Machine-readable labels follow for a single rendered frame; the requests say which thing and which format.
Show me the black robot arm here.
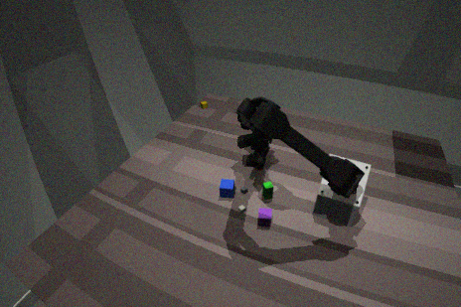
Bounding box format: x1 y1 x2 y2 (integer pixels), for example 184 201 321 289
236 96 365 199

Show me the blue block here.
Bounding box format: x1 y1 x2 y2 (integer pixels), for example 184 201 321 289
220 179 234 198

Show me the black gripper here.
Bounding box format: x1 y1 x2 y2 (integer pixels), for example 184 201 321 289
246 133 272 170

